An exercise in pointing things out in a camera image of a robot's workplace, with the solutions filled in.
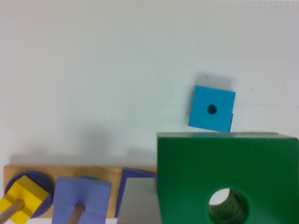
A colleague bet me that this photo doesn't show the blue square block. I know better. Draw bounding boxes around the blue square block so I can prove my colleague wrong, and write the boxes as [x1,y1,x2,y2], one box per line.
[189,86,235,132]

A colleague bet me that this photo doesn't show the wooden peg middle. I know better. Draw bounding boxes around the wooden peg middle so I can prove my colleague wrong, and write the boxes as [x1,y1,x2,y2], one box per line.
[66,204,85,224]

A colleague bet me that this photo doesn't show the yellow block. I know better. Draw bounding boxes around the yellow block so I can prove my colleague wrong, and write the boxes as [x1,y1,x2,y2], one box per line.
[0,175,50,224]

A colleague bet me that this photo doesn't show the wooden peg base board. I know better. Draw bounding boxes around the wooden peg base board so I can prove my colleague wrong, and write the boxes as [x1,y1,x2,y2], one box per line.
[3,164,158,218]

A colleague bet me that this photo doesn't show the wooden peg far end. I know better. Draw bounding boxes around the wooden peg far end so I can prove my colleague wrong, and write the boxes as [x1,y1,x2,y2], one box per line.
[0,199,24,224]

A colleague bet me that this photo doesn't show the dark purple square block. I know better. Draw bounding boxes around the dark purple square block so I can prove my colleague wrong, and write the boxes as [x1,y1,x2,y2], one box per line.
[115,167,157,217]

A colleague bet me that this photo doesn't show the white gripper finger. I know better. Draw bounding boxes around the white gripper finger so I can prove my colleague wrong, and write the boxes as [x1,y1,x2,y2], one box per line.
[117,177,162,224]

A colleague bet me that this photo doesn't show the dark purple round disc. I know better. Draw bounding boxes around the dark purple round disc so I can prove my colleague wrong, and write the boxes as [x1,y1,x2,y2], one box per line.
[5,171,54,218]

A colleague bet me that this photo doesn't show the green square block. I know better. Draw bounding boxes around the green square block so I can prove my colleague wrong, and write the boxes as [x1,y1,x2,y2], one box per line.
[157,133,299,224]

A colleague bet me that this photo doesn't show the light purple square block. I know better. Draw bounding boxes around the light purple square block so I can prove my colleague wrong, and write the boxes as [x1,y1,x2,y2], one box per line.
[52,175,111,224]

